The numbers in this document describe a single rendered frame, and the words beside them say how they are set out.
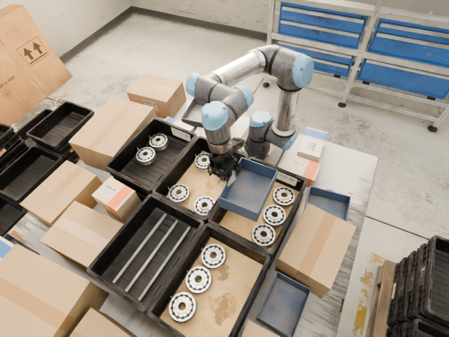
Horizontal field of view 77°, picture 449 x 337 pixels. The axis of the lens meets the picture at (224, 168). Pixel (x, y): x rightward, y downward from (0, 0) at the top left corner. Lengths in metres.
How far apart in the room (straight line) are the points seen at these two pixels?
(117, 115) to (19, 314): 1.05
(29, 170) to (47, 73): 1.62
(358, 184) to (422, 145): 1.50
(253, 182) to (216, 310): 0.50
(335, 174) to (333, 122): 1.36
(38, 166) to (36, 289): 1.33
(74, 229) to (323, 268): 1.08
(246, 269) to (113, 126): 1.06
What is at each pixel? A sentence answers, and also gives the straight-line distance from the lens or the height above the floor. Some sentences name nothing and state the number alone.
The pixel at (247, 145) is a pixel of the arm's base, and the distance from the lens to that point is 1.62.
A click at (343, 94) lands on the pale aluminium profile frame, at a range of 3.09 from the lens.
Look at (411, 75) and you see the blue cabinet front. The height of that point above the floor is 0.47.
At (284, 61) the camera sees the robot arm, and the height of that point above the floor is 1.37.
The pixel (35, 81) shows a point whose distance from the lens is 3.84.
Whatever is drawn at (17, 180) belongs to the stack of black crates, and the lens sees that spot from 2.54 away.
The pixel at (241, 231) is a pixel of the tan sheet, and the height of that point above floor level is 0.83.
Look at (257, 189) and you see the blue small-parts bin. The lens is 1.10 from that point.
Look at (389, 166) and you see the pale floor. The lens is 2.80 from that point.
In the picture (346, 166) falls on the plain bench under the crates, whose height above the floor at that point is 0.70.
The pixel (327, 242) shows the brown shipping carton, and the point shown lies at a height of 0.86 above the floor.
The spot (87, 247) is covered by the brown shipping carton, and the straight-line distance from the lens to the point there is 1.39.
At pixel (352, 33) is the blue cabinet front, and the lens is 2.80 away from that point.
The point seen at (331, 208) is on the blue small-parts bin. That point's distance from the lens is 1.54.
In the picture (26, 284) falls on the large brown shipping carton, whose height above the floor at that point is 0.90.
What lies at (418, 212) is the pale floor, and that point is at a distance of 2.63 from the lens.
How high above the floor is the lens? 2.00
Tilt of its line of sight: 54 degrees down
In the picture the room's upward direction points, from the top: 5 degrees counter-clockwise
